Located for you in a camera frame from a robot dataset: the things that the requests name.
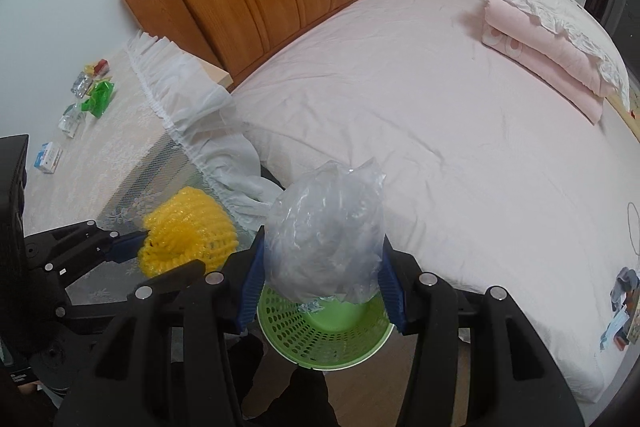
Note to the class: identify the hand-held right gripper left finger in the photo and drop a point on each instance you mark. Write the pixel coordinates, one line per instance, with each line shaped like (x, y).
(250, 279)

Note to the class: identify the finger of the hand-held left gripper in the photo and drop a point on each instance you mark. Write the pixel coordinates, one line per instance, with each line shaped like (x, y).
(127, 247)
(170, 274)

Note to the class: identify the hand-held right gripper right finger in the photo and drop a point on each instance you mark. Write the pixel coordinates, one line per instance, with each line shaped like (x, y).
(391, 292)

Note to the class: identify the yellow foam fruit net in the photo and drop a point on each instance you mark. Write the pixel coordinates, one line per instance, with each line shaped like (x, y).
(190, 227)

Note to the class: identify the green plastic basket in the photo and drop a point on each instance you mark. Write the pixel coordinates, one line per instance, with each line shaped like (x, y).
(325, 337)

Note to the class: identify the clear plastic bag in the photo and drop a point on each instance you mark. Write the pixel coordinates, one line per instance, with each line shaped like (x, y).
(325, 232)

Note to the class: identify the silver wrapper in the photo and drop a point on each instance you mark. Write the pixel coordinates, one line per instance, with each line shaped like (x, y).
(82, 86)

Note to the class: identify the yellow snack packet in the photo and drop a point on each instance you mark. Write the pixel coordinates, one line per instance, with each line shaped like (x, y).
(97, 68)

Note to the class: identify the small white blue box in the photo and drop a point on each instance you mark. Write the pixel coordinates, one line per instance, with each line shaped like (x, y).
(48, 158)

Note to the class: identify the white lace ruffled tablecloth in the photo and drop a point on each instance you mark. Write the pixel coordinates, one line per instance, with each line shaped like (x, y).
(100, 167)

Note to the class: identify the clear plastic wrapper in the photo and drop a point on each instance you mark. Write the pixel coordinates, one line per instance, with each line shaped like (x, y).
(71, 121)

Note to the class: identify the green plastic wrapper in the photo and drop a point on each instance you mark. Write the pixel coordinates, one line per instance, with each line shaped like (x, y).
(98, 99)

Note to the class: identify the bed with pink sheet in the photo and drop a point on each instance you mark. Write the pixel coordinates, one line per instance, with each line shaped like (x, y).
(400, 107)

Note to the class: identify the light wooden nightstand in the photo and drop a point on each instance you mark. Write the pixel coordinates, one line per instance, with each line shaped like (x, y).
(217, 74)

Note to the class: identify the blue face mask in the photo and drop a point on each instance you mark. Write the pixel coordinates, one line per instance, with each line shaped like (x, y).
(612, 332)

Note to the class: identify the grey cloth item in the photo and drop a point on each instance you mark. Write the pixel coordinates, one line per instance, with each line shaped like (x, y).
(625, 287)

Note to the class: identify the folded pink blanket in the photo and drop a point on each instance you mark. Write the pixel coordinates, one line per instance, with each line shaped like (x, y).
(540, 57)

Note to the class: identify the white ruffled pillow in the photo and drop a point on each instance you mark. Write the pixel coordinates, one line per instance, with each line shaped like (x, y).
(550, 2)

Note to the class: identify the wooden bed frame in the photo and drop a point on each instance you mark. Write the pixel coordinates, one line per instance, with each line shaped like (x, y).
(632, 117)

